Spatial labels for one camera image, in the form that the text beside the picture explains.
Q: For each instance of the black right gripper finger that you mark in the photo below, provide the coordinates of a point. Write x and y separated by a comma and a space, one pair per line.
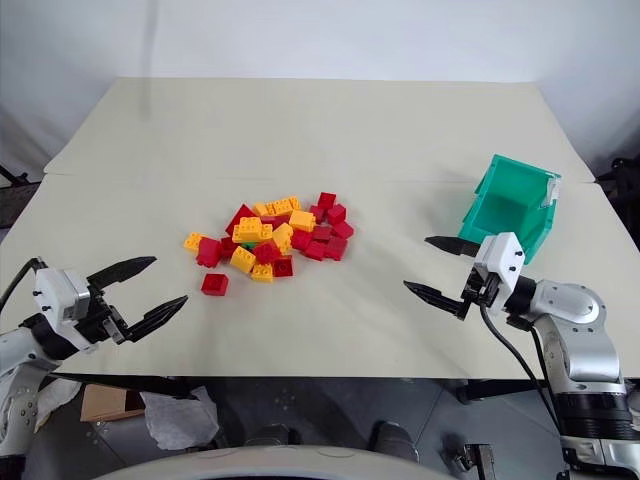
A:
435, 296
450, 245

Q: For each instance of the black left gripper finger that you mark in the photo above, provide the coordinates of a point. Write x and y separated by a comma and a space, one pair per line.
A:
155, 317
122, 270

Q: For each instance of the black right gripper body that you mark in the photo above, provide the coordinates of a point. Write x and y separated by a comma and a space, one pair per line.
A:
480, 292

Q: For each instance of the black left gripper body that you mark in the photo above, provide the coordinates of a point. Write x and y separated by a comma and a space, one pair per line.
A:
102, 317

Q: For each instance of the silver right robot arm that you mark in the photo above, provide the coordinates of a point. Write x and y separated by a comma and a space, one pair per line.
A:
582, 350

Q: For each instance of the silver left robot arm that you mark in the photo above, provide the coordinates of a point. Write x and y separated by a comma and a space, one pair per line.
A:
20, 360

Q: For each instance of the brown cardboard box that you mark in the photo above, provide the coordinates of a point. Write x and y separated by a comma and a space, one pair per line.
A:
107, 402

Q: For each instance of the green plastic bin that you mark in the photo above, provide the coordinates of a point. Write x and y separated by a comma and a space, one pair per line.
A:
505, 210

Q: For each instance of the single red brick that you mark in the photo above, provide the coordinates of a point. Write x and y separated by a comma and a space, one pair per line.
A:
215, 285

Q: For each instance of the white crumpled wrap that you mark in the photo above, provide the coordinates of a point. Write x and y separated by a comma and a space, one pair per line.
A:
57, 397
180, 417

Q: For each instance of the dark red plastic brick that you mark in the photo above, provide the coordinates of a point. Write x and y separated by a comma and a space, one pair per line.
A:
228, 247

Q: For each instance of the green plastic toy brick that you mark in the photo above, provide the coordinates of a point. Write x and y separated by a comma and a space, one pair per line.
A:
248, 245

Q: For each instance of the black stand equipment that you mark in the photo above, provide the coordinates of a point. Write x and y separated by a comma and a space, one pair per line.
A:
622, 195
15, 197

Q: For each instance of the dark rounded shape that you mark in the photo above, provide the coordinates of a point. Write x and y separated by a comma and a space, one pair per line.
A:
395, 440

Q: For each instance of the black metal clamp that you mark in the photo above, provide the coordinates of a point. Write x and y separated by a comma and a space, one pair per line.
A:
475, 460

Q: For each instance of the white curved robot body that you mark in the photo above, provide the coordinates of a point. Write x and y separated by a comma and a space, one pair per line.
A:
270, 465

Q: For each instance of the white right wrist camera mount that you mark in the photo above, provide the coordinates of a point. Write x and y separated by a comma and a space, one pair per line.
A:
500, 265

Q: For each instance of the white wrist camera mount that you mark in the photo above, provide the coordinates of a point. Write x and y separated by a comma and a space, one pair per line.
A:
500, 265
57, 300

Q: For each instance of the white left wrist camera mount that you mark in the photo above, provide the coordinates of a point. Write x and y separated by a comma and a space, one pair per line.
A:
57, 300

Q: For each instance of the black table frame bar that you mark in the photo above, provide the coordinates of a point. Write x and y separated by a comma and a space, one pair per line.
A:
130, 384

